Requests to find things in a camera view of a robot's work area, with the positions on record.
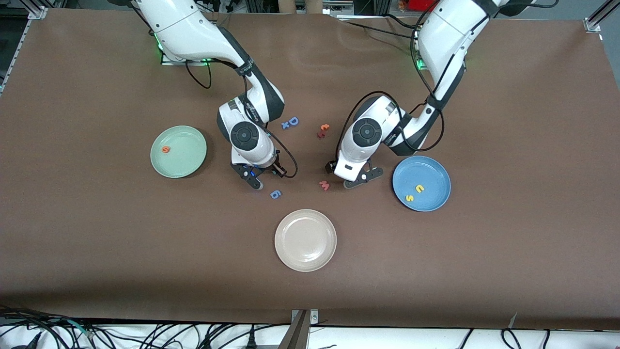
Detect cream round plate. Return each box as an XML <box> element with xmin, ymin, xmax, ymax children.
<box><xmin>274</xmin><ymin>209</ymin><xmax>338</xmax><ymax>272</ymax></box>

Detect pale green round plate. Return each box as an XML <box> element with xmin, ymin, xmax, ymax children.
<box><xmin>150</xmin><ymin>126</ymin><xmax>208</xmax><ymax>179</ymax></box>

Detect blue round plate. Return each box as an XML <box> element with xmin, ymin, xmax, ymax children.
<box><xmin>392</xmin><ymin>155</ymin><xmax>452</xmax><ymax>212</ymax></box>

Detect grey power strip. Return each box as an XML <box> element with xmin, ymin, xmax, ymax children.
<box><xmin>322</xmin><ymin>0</ymin><xmax>357</xmax><ymax>15</ymax></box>

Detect aluminium profile beam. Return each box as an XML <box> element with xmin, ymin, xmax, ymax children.
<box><xmin>278</xmin><ymin>310</ymin><xmax>310</xmax><ymax>349</ymax></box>

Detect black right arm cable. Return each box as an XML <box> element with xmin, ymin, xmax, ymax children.
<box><xmin>186</xmin><ymin>58</ymin><xmax>298</xmax><ymax>179</ymax></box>

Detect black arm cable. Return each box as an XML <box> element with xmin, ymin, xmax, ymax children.
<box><xmin>186</xmin><ymin>58</ymin><xmax>298</xmax><ymax>179</ymax></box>
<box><xmin>334</xmin><ymin>10</ymin><xmax>445</xmax><ymax>168</ymax></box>

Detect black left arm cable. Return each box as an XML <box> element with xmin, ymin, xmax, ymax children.
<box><xmin>334</xmin><ymin>10</ymin><xmax>445</xmax><ymax>168</ymax></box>

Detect black base power cable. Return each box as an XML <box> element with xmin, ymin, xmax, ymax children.
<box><xmin>380</xmin><ymin>12</ymin><xmax>423</xmax><ymax>31</ymax></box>
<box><xmin>338</xmin><ymin>18</ymin><xmax>422</xmax><ymax>42</ymax></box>

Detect silver angle bracket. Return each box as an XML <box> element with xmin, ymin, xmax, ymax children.
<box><xmin>291</xmin><ymin>309</ymin><xmax>319</xmax><ymax>325</ymax></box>

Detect metal right arm base mount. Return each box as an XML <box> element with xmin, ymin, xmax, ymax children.
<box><xmin>161</xmin><ymin>48</ymin><xmax>214</xmax><ymax>66</ymax></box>

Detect teal floor cable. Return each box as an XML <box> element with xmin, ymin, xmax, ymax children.
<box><xmin>62</xmin><ymin>317</ymin><xmax>95</xmax><ymax>338</ymax></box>

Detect aluminium frame corner profile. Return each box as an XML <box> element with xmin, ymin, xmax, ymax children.
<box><xmin>0</xmin><ymin>0</ymin><xmax>49</xmax><ymax>95</ymax></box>
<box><xmin>584</xmin><ymin>0</ymin><xmax>620</xmax><ymax>33</ymax></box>

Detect black cable connector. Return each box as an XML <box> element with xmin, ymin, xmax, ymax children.
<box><xmin>12</xmin><ymin>331</ymin><xmax>43</xmax><ymax>349</ymax></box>

